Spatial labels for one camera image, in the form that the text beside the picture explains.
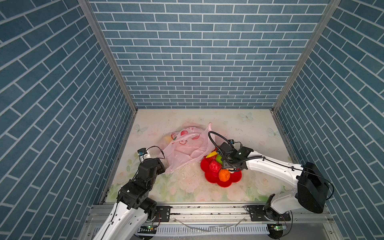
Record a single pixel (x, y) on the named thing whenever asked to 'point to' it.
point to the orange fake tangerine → (224, 174)
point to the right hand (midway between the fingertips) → (226, 160)
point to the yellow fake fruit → (168, 139)
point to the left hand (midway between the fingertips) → (161, 158)
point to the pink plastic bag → (185, 146)
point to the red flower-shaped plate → (214, 177)
